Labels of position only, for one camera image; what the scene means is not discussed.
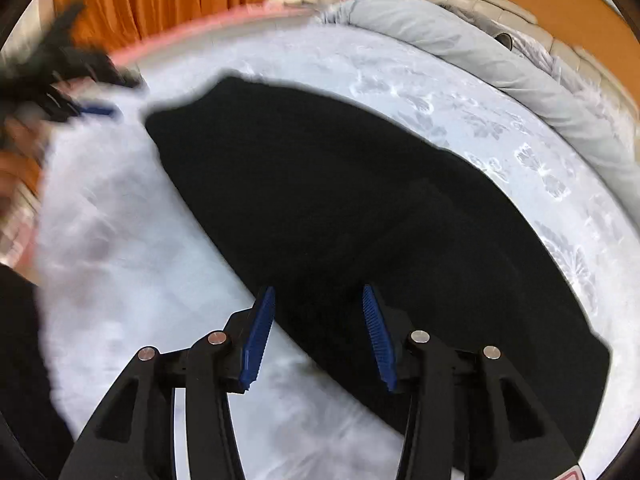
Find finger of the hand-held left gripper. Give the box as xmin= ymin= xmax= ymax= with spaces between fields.
xmin=45 ymin=91 xmax=119 ymax=123

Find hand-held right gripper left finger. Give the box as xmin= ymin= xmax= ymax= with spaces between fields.
xmin=59 ymin=286 xmax=276 ymax=480

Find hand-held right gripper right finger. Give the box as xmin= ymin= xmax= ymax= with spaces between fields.
xmin=362 ymin=284 xmax=584 ymax=480

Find black pants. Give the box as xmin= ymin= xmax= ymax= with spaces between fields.
xmin=144 ymin=75 xmax=612 ymax=472

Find light blue floral bed sheet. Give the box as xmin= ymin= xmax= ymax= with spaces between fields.
xmin=34 ymin=10 xmax=632 ymax=480

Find light blue rolled duvet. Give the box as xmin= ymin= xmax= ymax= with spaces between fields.
xmin=320 ymin=0 xmax=640 ymax=221

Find cream padded headboard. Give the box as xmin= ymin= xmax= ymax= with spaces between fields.
xmin=422 ymin=0 xmax=640 ymax=126

